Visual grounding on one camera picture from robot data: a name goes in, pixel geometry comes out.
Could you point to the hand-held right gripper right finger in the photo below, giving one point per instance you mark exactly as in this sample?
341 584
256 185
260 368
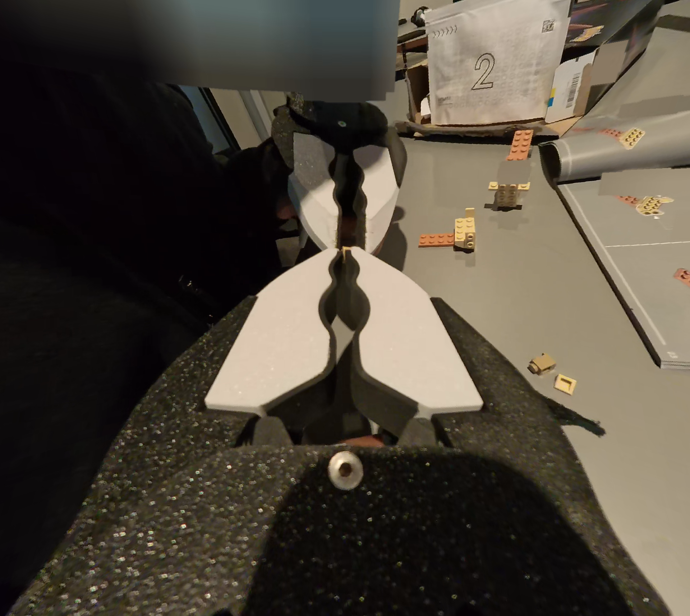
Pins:
421 352

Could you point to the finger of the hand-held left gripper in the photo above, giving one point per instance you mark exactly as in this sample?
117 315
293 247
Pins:
313 190
377 196

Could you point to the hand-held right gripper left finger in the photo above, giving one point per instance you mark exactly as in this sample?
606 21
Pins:
270 352

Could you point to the yellow toy brick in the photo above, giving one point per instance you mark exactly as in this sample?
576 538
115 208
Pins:
466 230

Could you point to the brown cardboard tray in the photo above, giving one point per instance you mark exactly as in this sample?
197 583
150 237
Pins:
474 126

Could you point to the tiny tan toy brick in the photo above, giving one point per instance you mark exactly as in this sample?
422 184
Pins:
565 384
542 363

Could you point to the tan studded toy brick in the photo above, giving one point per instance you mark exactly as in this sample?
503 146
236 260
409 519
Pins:
508 196

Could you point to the white bag numbered 2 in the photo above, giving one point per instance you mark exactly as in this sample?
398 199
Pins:
501 56

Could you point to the grey instruction booklet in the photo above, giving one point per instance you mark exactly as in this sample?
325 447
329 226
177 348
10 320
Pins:
636 174

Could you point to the dark printed carton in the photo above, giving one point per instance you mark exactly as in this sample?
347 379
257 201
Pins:
615 18

